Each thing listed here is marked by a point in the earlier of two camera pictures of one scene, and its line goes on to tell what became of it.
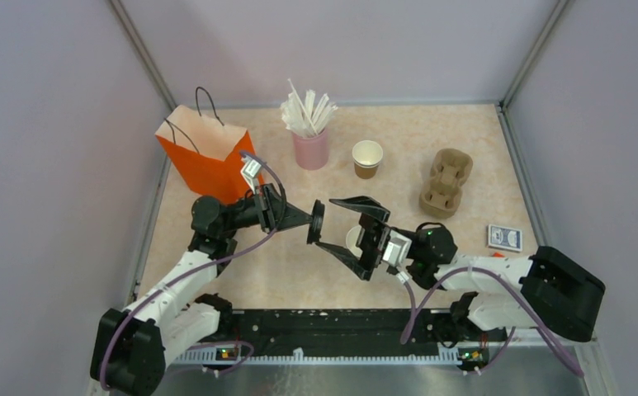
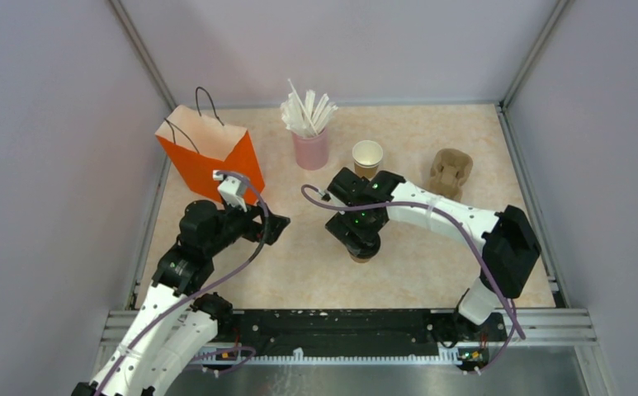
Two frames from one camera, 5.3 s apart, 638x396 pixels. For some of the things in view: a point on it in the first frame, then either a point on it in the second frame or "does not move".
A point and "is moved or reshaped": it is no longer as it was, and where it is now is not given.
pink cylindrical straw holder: [311, 153] does not move
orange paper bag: [205, 156] is moved or reshaped
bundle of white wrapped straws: [303, 119] does not move
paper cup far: [366, 156] does not move
